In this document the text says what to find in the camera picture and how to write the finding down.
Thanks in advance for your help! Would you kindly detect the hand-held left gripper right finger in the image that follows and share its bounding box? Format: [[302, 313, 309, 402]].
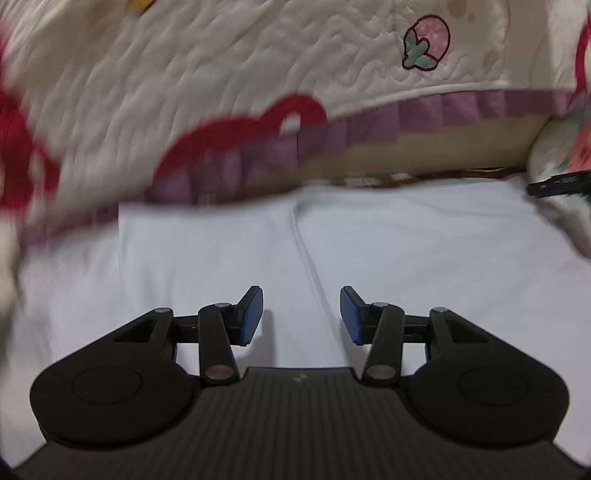
[[339, 285, 491, 385]]

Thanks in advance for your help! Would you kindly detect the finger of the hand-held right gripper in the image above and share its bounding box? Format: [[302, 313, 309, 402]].
[[527, 172, 591, 198]]

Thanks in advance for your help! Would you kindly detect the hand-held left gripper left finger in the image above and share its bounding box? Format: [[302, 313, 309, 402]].
[[113, 285, 265, 385]]

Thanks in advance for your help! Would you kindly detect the white garment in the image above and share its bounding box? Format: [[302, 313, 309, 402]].
[[117, 178, 591, 462]]

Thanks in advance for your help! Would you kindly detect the floral print pillow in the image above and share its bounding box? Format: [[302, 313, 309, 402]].
[[526, 104, 591, 259]]

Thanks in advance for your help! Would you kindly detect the beige mattress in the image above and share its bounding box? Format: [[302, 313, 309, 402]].
[[295, 113, 550, 178]]

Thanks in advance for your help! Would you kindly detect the cream quilt with red bears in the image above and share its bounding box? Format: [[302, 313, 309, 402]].
[[0, 0, 591, 241]]

